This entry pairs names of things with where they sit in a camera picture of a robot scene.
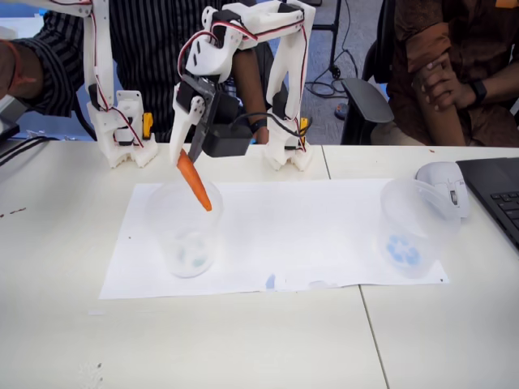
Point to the person in striped shirt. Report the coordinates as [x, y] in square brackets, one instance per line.
[154, 48]

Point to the left hand of brown-shirt person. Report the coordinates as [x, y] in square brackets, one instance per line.
[446, 89]

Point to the dark office chair backrest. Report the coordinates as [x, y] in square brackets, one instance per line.
[263, 69]

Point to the grey flat device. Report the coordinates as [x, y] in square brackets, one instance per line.
[5, 33]

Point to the black metal stand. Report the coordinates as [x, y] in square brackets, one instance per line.
[324, 26]

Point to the left forearm of brown-shirt person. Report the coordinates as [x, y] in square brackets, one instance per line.
[503, 83]

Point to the right forearm of brown-shirt person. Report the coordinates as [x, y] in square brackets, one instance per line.
[442, 125]

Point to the yellow table clamp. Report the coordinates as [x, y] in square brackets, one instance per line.
[147, 123]
[304, 127]

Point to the clear cup green symbol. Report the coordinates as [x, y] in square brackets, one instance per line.
[190, 259]

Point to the bare forearm of striped-shirt person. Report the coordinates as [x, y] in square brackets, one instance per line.
[249, 77]

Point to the black wrist band watch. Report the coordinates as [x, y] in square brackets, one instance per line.
[479, 92]

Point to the black office chair armrest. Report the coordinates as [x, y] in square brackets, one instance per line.
[365, 109]

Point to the grey gripper black servo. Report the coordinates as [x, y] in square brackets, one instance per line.
[196, 109]

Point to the black gripper webcam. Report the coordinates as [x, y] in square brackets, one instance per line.
[225, 139]

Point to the clear cup blue recycling symbol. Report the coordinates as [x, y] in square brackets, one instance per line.
[405, 251]

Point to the white paper sheet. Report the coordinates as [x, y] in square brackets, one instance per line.
[134, 263]
[344, 243]

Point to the white computer mouse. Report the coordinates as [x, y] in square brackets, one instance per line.
[440, 174]

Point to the black laptop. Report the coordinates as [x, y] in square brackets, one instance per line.
[486, 178]

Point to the orange carrot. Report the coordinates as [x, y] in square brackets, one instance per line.
[194, 180]

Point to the black tablet screen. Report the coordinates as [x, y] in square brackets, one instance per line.
[6, 129]

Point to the person in brown shirt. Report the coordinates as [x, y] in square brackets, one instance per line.
[486, 40]

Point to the black smartwatch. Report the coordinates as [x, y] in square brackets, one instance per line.
[259, 126]

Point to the right hand of striped-shirt person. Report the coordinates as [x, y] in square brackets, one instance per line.
[6, 69]

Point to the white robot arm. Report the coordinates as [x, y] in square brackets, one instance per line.
[290, 61]

